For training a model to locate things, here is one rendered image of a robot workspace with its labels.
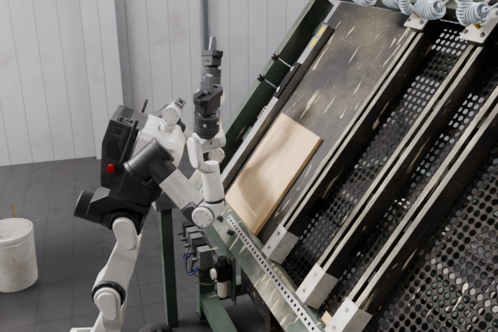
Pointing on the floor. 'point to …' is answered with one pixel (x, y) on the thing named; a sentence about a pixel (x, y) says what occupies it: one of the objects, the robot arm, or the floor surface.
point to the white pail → (17, 254)
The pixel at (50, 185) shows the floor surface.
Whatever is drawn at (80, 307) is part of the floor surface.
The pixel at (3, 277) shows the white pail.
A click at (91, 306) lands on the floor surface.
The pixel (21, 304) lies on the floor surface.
